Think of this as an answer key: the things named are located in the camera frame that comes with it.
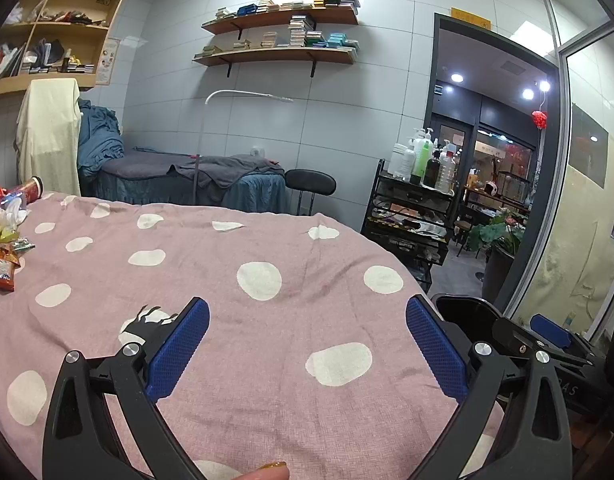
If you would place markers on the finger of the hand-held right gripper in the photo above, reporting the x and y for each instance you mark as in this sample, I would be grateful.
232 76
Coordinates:
552 330
512 337

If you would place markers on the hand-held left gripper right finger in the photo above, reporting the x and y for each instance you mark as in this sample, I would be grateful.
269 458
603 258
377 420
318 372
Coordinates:
437 347

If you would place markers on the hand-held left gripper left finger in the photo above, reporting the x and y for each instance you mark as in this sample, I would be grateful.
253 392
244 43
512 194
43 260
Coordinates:
179 345

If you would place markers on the black trash bin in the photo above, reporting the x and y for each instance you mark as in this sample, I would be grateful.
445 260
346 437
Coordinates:
462 310

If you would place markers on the dark planter pot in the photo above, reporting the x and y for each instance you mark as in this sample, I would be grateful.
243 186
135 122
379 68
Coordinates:
499 275

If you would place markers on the green potted plant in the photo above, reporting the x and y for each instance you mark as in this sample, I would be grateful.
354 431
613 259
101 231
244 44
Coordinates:
492 232

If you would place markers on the pink polka dot blanket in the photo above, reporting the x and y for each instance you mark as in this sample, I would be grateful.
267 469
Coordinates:
287 240

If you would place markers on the black metal cart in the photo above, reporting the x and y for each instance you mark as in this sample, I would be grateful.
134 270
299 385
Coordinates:
412 194

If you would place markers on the massage bed with blue skirt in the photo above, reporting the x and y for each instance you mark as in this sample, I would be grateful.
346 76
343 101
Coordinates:
262 193

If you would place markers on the dark bottle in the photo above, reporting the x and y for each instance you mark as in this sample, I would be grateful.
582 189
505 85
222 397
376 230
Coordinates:
432 172

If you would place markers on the clear plastic bottle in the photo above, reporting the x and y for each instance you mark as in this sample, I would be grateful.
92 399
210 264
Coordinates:
446 172

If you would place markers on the grey blanket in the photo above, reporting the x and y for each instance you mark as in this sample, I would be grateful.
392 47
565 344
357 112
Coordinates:
217 165

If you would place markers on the green bottle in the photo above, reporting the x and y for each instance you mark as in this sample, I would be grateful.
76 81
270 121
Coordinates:
422 162

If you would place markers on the pile of colourful snack wrappers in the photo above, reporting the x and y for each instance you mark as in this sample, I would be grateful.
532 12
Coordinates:
2 255

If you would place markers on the black round stool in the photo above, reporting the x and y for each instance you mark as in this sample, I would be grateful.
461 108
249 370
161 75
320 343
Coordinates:
309 180

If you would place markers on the red hanging ornament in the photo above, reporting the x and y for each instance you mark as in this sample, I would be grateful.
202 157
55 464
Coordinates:
539 119

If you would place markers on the white pump bottle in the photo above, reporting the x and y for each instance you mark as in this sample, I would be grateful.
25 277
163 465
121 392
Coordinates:
421 136

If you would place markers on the red chip can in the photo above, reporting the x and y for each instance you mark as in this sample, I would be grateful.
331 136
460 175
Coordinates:
31 190

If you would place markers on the blue bedding pile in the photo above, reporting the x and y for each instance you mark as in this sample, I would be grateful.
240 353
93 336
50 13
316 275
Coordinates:
99 145

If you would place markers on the cream cloth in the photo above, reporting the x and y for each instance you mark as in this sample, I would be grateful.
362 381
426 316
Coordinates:
47 135

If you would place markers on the white arc floor lamp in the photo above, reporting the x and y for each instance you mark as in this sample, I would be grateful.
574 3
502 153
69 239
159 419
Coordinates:
237 92

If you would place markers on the dark folded clothes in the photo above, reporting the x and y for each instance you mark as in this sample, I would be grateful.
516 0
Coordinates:
43 53

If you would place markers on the yellow door sign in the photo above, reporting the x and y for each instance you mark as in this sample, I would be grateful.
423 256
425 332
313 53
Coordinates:
469 17

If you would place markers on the row of small boxes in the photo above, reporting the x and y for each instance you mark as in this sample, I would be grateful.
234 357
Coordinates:
332 0

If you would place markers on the dark wall picture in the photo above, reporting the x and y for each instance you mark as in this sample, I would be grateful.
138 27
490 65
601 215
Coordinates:
587 145

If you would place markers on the wall poster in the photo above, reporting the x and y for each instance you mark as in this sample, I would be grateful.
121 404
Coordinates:
108 60

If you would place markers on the long wooden wall shelf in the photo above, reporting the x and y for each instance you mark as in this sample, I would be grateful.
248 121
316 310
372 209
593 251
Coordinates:
287 16
277 56

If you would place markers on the wall shelves with books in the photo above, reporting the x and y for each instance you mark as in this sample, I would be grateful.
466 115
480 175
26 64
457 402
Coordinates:
302 30

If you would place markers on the wooden cubby wall shelf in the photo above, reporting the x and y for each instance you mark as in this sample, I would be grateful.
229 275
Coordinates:
114 10

